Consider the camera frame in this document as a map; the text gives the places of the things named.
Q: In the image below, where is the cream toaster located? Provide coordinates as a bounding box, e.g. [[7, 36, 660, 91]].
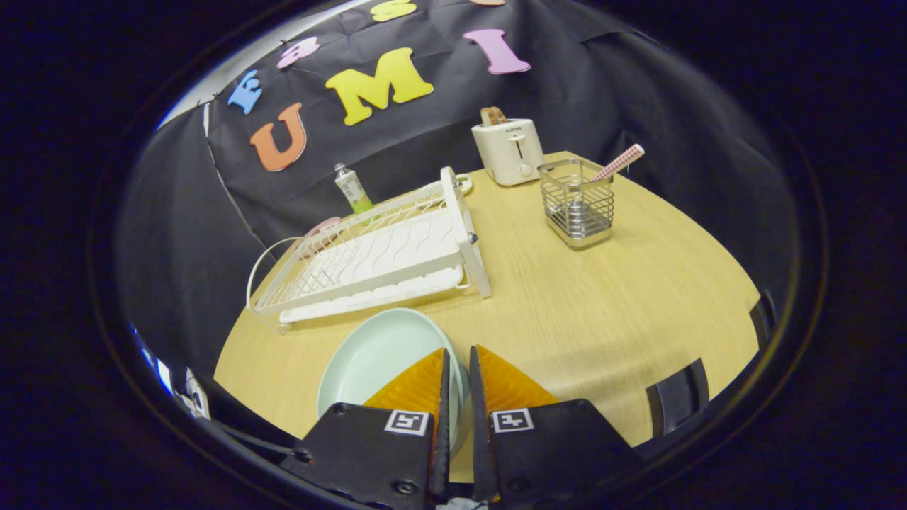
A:
[[471, 118, 546, 188]]

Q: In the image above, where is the metal wire basket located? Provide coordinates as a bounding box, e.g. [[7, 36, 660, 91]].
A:
[[537, 158, 616, 251]]

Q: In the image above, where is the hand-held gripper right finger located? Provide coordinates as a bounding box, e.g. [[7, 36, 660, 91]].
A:
[[468, 345, 647, 508]]

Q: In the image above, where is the pale green plate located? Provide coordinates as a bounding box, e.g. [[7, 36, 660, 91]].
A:
[[316, 307, 473, 455]]

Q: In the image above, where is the white wire dish rack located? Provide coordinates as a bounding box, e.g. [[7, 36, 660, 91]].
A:
[[245, 166, 492, 334]]

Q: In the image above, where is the clear bottle with green liquid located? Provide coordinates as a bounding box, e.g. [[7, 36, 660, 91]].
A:
[[334, 163, 375, 216]]

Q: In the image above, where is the pink bowl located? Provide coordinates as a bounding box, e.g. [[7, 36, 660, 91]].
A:
[[293, 216, 343, 257]]

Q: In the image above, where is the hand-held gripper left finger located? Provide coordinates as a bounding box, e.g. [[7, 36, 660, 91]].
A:
[[280, 347, 453, 510]]

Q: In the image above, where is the black chair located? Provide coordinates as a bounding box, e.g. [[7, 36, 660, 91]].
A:
[[749, 290, 779, 350], [644, 358, 710, 438]]

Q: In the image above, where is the spoon with pink checked handle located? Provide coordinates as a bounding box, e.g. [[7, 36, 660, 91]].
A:
[[567, 144, 646, 215]]

